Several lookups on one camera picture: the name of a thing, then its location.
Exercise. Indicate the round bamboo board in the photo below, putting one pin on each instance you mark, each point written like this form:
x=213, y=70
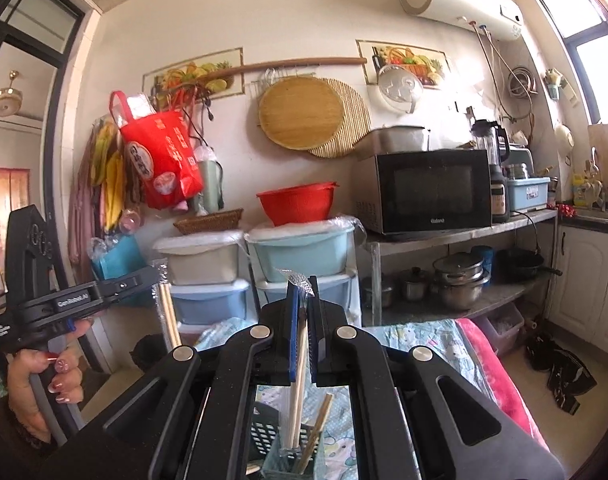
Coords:
x=299, y=115

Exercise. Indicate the black frying pan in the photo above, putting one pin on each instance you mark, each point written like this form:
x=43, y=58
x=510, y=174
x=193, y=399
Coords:
x=521, y=262

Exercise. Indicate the metal faucet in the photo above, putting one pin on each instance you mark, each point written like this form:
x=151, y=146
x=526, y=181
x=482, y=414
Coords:
x=594, y=170

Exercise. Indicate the ceiling lamp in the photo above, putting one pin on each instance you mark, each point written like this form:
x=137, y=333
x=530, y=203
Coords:
x=6, y=102

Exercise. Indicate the metal shelf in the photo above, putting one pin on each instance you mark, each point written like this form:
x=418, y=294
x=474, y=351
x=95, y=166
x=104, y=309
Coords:
x=458, y=237

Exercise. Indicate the round ribbed mat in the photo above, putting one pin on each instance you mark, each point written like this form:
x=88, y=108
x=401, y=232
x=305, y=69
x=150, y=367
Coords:
x=356, y=120

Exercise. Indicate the long wooden rod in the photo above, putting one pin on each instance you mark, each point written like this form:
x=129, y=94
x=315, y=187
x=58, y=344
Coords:
x=304, y=62

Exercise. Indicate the white kitchen cabinets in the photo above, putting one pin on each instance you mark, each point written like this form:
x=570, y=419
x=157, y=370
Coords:
x=583, y=280

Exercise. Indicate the person's left hand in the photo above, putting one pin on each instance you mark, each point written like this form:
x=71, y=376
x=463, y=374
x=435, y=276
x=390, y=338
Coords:
x=64, y=375

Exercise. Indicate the wicker basket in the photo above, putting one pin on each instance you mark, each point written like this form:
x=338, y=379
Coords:
x=209, y=222

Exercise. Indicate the window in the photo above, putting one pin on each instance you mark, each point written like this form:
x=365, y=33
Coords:
x=598, y=60

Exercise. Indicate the pink round container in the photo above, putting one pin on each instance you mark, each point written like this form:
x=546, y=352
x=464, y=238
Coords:
x=131, y=221

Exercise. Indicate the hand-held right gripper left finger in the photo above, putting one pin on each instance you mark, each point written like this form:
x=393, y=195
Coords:
x=293, y=340

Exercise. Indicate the blue cup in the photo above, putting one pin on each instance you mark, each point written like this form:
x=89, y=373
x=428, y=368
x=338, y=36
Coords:
x=482, y=265

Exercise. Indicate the black blender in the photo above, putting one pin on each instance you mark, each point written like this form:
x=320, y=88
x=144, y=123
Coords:
x=488, y=145

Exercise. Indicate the red shopping bag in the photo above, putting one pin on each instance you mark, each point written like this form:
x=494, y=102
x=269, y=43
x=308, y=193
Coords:
x=159, y=160

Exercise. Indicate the small steel pot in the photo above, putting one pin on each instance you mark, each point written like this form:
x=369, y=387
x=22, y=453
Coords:
x=413, y=287

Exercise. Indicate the red colander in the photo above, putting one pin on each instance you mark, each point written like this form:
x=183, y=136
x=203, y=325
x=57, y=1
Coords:
x=294, y=205

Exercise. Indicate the pink hanging cloth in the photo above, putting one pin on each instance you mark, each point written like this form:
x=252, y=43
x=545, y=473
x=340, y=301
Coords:
x=81, y=220

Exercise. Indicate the cartoon printed blue blanket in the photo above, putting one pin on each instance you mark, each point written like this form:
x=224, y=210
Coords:
x=413, y=332

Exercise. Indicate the clear plastic box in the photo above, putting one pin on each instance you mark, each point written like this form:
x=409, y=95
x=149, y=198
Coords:
x=501, y=327

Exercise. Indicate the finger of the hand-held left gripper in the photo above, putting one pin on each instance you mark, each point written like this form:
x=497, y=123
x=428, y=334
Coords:
x=119, y=300
x=134, y=281

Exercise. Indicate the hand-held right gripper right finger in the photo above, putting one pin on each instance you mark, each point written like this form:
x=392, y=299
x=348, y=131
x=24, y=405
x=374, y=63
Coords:
x=313, y=355

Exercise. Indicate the black floor bags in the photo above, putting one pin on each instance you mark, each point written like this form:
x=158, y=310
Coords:
x=563, y=370

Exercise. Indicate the fruit wall picture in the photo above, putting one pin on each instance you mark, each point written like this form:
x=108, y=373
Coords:
x=184, y=72
x=408, y=57

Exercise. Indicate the stacked steel pots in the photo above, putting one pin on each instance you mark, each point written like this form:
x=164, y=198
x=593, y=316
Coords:
x=458, y=285

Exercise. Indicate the metal container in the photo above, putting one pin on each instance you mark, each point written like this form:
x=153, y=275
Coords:
x=398, y=140

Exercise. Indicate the glass pot lid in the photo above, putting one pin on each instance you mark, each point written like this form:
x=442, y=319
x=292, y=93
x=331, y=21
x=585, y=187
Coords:
x=398, y=87

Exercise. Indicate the black microwave oven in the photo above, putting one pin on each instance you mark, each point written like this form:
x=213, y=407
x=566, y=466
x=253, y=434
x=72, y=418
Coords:
x=433, y=190

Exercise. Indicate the blue hanging bag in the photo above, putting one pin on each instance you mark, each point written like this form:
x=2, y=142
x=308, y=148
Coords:
x=119, y=262

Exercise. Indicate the blue dish box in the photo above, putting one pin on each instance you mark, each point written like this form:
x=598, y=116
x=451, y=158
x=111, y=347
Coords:
x=528, y=192

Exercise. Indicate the light teal storage bin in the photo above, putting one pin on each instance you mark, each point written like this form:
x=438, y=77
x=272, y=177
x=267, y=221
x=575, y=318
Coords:
x=294, y=255

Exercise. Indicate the white storage bin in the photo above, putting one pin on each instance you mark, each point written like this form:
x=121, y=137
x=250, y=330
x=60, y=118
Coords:
x=199, y=265

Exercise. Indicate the pink blanket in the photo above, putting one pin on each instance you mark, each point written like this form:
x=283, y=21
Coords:
x=488, y=385

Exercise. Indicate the green plastic utensil holder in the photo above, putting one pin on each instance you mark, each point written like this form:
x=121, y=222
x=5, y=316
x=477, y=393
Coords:
x=271, y=435

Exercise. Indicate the blue storage bin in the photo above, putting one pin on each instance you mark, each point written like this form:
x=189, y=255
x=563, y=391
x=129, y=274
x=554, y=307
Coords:
x=209, y=305
x=334, y=290

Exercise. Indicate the wooden cutting board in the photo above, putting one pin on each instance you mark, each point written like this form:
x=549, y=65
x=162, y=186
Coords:
x=606, y=160

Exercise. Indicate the yellow hanging bags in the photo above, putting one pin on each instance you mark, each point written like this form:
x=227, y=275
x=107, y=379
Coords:
x=115, y=185

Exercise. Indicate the green wall holder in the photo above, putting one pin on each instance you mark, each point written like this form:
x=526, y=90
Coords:
x=553, y=85

